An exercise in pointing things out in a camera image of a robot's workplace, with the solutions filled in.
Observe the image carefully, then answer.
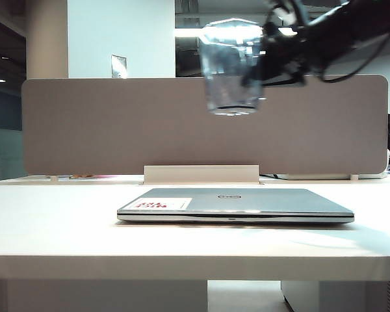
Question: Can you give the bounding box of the dark glass door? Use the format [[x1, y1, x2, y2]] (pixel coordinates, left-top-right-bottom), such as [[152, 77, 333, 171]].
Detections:
[[0, 14, 27, 183]]

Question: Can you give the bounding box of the beige fabric desk partition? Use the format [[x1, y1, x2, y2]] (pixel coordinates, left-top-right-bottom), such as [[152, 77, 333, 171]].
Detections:
[[21, 74, 390, 178]]

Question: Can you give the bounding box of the small framed wall sign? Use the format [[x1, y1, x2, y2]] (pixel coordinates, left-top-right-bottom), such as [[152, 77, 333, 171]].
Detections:
[[110, 54, 128, 79]]

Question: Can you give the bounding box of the grey transparent faceted water cup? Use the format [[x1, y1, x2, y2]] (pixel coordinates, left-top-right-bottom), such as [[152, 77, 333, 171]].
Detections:
[[199, 18, 268, 117]]

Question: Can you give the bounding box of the silver Dell laptop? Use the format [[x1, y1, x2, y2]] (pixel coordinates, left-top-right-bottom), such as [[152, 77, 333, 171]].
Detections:
[[116, 187, 356, 226]]

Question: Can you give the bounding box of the beige desk support panel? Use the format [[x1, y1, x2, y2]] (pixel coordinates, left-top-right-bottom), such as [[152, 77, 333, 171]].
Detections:
[[0, 279, 209, 312]]

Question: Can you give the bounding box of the long white ceiling light strip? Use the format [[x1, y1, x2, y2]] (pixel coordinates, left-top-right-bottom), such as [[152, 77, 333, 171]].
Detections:
[[174, 27, 202, 38]]

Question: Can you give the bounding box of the white red Nice Try sticker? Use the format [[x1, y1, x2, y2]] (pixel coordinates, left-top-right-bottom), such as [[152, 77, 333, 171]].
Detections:
[[132, 197, 193, 211]]

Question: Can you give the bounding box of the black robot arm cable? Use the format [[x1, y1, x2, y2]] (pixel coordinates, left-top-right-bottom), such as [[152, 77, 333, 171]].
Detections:
[[317, 22, 390, 83]]

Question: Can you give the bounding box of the pink orange flat item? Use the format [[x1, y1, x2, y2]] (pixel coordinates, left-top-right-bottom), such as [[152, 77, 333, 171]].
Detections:
[[57, 174, 118, 181]]

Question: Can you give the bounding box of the white cable tray flap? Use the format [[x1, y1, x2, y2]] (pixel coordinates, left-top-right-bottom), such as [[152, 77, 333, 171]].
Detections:
[[143, 164, 260, 183]]

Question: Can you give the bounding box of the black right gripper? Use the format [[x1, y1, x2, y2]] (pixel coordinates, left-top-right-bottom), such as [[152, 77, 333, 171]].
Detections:
[[241, 19, 326, 88]]

